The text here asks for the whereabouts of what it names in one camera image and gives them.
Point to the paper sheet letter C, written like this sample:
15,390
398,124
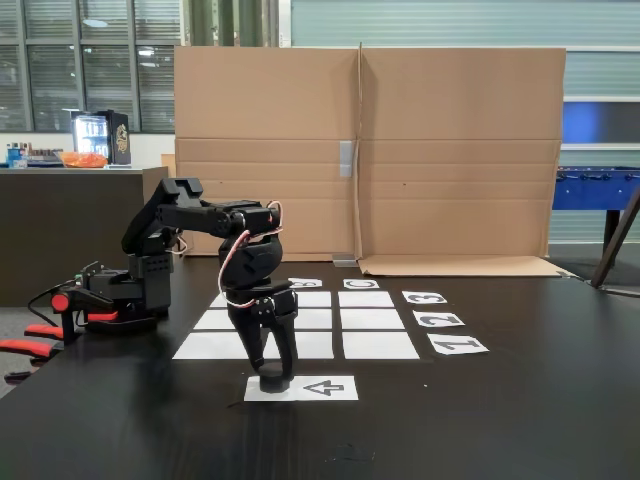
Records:
361,284

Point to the bottles on counter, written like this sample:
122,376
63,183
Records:
17,156

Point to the dark brown counter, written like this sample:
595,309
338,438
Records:
50,235

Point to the white arrow paper sheet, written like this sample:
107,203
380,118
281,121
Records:
325,388

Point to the paper sheet number 3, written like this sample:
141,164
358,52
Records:
424,298

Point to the blue foosball table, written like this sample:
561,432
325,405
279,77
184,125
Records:
590,192

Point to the black orange clamp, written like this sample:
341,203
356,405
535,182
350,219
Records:
67,310
25,347

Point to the paper sheet letter B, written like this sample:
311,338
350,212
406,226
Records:
309,283

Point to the paper sheet number 2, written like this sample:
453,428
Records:
438,319

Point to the brown wooden easel leg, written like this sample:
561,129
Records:
617,240

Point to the brown cardboard panel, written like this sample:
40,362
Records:
270,125
450,150

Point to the grey tape base piece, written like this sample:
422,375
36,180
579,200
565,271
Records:
344,261

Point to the black mini fridge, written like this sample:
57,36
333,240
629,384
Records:
117,137

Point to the black octagonal token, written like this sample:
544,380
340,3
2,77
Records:
272,382

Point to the paper sheet number 1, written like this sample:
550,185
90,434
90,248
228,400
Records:
458,345

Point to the white paper grid square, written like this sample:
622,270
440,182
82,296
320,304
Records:
315,345
381,345
210,345
219,301
366,299
212,320
315,299
372,319
315,319

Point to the grey tape strip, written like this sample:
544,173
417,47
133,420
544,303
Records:
346,159

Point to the orange snack bag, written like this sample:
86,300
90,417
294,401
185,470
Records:
82,160

